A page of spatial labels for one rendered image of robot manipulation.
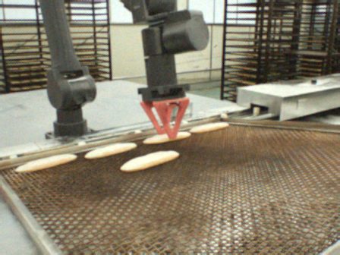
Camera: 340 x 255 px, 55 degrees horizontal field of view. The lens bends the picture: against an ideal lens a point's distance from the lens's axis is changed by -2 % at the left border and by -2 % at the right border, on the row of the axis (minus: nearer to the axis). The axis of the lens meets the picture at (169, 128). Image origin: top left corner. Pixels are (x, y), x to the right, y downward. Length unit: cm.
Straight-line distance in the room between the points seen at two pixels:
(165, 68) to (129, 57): 518
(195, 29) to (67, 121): 46
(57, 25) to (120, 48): 482
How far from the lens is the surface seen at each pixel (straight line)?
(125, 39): 574
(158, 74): 61
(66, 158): 56
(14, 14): 515
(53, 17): 90
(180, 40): 56
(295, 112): 107
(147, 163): 46
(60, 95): 85
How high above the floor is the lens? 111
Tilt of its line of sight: 17 degrees down
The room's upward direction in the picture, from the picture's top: straight up
